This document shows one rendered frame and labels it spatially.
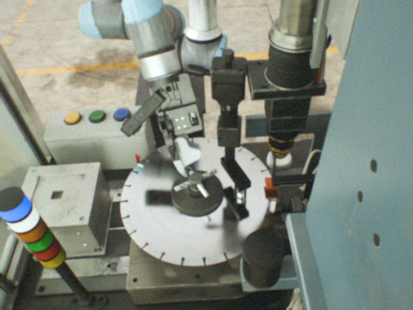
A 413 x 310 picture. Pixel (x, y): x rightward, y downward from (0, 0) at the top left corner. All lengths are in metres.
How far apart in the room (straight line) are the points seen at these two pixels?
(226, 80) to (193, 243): 0.32
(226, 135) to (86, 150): 0.53
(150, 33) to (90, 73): 2.23
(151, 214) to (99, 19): 0.42
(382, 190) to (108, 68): 2.79
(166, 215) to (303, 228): 0.50
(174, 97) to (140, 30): 0.14
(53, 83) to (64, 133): 1.86
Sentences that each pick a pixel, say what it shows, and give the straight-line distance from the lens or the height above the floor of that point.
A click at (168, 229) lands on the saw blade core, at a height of 0.95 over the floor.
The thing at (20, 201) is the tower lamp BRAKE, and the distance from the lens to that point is 0.62.
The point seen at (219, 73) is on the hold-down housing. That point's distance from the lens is 0.60.
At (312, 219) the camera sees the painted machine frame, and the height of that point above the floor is 1.34.
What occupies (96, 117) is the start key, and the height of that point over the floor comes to 0.91.
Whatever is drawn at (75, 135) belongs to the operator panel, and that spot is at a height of 0.90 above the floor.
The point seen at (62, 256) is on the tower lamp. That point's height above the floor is 0.98.
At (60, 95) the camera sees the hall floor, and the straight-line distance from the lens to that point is 2.81.
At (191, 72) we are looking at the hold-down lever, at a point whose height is 1.21.
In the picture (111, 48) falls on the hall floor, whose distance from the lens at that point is 3.15.
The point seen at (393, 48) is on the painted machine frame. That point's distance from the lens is 0.19.
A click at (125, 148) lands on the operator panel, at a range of 1.09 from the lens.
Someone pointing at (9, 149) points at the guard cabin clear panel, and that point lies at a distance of 1.05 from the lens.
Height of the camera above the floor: 1.60
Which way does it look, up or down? 48 degrees down
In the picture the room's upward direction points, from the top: 5 degrees counter-clockwise
